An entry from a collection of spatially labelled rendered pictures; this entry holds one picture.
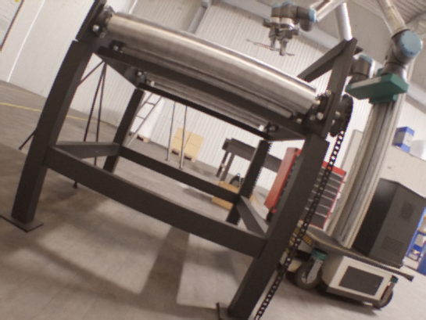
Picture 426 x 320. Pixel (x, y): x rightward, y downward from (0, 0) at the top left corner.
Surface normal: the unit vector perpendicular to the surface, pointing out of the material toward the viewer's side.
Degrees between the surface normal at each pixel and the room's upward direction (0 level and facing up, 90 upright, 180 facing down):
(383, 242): 90
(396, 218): 90
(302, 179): 90
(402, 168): 90
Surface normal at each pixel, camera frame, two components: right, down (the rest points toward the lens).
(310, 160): -0.02, 0.07
